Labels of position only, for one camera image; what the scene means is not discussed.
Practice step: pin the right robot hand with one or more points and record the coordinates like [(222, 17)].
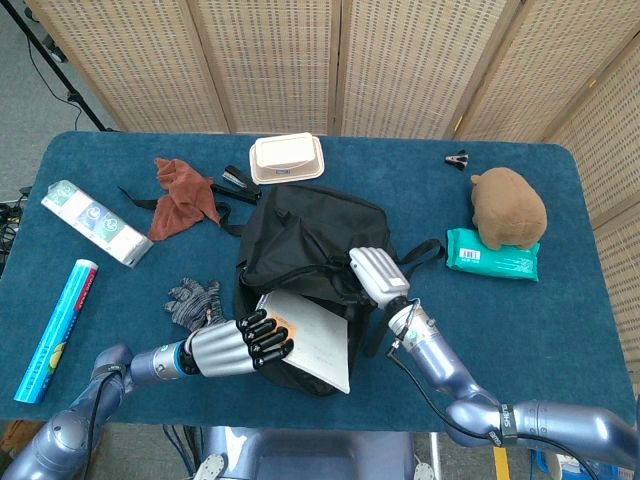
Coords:
[(382, 277)]

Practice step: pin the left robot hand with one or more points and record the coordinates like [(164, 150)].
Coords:
[(220, 350)]

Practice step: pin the white spiral notebook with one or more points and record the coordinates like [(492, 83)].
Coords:
[(320, 345)]

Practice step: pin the black backpack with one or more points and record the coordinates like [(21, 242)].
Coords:
[(300, 235)]

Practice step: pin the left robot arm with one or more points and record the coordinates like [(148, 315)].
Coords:
[(150, 367)]

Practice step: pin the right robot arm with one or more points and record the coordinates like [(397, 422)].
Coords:
[(445, 365)]

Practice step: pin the grey knit work glove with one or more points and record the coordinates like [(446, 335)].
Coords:
[(195, 302)]

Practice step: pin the green wet wipes pack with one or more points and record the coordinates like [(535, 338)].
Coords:
[(495, 262)]

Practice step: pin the blue table cover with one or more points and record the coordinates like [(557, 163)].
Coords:
[(500, 325)]

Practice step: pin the blue-grey robot torso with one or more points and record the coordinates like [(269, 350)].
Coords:
[(310, 455)]

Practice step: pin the black staple remover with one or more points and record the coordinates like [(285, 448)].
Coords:
[(457, 159)]

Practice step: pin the brown plush toy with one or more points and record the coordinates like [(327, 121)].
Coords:
[(507, 207)]

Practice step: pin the white plastic food box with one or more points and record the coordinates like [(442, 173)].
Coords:
[(286, 157)]

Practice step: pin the rust brown cloth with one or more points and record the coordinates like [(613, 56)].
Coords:
[(180, 200)]

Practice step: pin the black stapler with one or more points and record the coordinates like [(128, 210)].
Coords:
[(240, 187)]

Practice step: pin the long blue box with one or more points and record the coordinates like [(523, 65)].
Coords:
[(55, 330)]

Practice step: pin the white box with green circles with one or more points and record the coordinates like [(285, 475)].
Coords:
[(95, 220)]

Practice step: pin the blue plastic crate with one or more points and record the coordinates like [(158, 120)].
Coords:
[(575, 467)]

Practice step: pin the black tripod stand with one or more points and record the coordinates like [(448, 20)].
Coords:
[(55, 72)]

